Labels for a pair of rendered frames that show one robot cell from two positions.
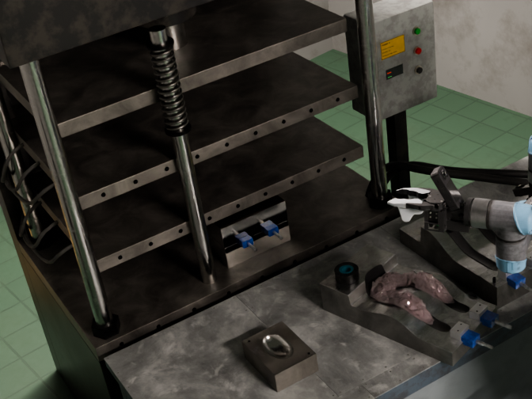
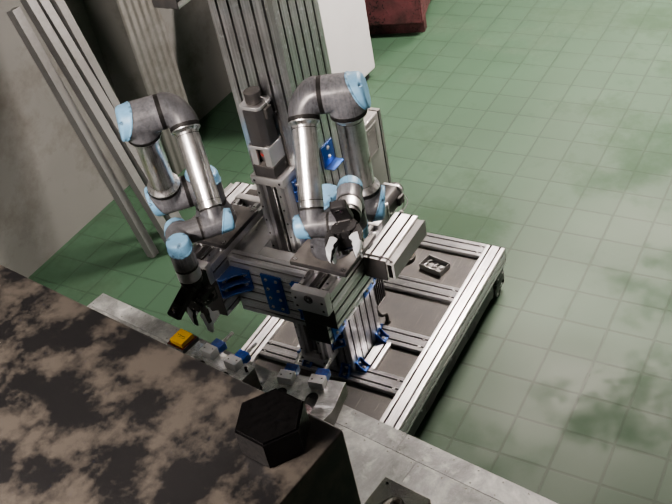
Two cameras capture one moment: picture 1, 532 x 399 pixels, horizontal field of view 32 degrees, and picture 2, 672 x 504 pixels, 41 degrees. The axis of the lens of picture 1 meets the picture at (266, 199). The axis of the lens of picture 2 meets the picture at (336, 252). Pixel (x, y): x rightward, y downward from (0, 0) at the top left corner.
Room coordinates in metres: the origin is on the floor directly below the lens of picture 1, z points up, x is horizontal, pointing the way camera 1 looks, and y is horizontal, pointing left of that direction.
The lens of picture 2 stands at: (2.68, 1.42, 2.95)
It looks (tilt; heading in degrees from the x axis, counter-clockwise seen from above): 38 degrees down; 251
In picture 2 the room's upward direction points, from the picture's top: 12 degrees counter-clockwise
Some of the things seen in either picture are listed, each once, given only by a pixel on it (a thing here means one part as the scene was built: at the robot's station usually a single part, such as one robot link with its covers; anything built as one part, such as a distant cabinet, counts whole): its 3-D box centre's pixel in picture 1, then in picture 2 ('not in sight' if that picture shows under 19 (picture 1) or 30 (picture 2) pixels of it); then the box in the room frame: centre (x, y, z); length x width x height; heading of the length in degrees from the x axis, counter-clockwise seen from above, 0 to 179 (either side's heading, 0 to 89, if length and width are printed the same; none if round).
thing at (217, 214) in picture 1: (191, 167); not in sight; (3.16, 0.27, 1.01); 1.10 x 0.74 x 0.05; 116
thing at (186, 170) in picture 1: (194, 206); not in sight; (2.74, 0.25, 1.10); 0.05 x 0.05 x 1.30
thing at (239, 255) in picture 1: (224, 207); not in sight; (3.07, 0.16, 0.87); 0.50 x 0.27 x 0.17; 26
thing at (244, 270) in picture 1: (208, 228); not in sight; (3.12, 0.24, 0.75); 1.30 x 0.84 x 0.06; 116
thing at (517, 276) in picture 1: (518, 282); (243, 355); (2.32, -0.74, 0.89); 0.13 x 0.05 x 0.05; 26
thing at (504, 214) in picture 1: (511, 218); (349, 195); (1.90, -0.59, 1.43); 0.11 x 0.08 x 0.09; 60
